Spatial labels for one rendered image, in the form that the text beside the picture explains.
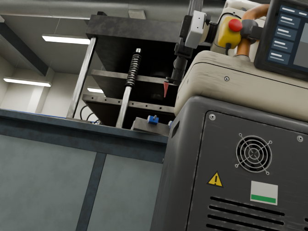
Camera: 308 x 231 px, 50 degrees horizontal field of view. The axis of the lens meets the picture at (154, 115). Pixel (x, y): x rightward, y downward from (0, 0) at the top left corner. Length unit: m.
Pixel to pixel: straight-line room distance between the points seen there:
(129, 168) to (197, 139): 0.92
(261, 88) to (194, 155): 0.23
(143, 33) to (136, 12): 2.73
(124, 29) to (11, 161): 1.53
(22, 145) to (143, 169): 0.66
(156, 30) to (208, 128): 2.12
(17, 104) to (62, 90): 1.50
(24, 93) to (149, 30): 8.49
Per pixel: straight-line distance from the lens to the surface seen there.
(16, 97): 11.11
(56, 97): 10.38
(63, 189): 1.69
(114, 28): 2.90
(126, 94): 2.62
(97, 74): 2.86
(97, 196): 1.63
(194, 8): 1.60
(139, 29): 2.84
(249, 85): 0.81
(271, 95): 0.82
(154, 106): 2.59
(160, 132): 1.57
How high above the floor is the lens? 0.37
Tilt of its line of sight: 19 degrees up
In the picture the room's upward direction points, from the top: 13 degrees clockwise
